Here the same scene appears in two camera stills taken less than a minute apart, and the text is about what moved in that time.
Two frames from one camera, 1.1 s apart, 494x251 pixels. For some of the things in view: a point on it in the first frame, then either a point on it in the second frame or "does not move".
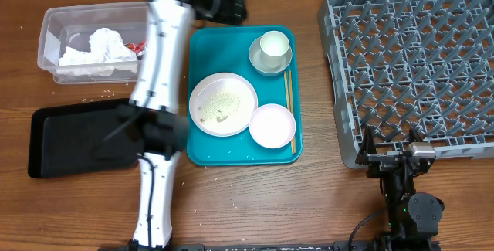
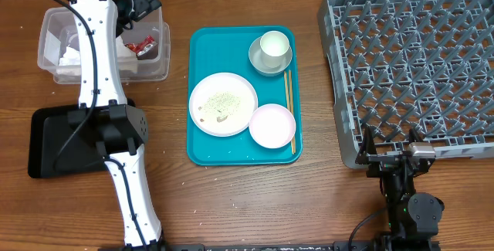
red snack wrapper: [139, 47] does not move
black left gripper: [234, 10] -> [147, 0]
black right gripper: [382, 164] does not move
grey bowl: [255, 52] does not move
